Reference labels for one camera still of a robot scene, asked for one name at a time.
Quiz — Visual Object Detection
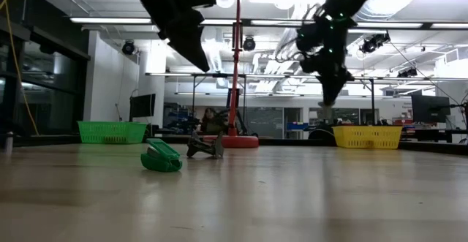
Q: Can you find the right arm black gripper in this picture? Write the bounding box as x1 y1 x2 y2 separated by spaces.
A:
300 50 355 107

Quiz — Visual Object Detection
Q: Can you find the small grey can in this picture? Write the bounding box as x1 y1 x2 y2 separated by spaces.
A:
4 131 15 154

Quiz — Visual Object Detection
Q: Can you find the yellow plastic basket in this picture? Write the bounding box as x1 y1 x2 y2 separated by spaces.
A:
332 125 403 150

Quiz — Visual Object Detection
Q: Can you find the ceiling light strip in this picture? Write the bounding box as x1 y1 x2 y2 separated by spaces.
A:
69 17 153 24
356 22 423 29
250 19 315 27
430 22 468 30
200 18 237 26

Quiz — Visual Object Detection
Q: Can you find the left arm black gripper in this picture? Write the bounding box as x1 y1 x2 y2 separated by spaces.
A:
126 0 211 73

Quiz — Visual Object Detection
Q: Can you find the red desk lamp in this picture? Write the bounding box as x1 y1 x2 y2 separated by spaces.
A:
203 0 260 149

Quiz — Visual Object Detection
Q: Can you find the black aluminium table frame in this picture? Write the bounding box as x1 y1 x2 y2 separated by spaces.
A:
0 134 468 157

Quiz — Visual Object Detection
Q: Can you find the black monitor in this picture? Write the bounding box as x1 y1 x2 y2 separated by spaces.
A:
129 93 156 123
411 94 451 124

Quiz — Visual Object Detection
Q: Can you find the green plastic basket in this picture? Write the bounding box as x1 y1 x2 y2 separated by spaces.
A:
76 121 148 145

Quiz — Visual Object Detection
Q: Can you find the yellow power cable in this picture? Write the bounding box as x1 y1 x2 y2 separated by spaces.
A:
0 0 40 137

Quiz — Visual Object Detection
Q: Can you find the small green stapler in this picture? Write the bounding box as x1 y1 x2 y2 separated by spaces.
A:
140 137 184 173

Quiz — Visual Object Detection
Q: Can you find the person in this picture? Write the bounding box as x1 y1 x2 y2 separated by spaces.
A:
195 106 230 133

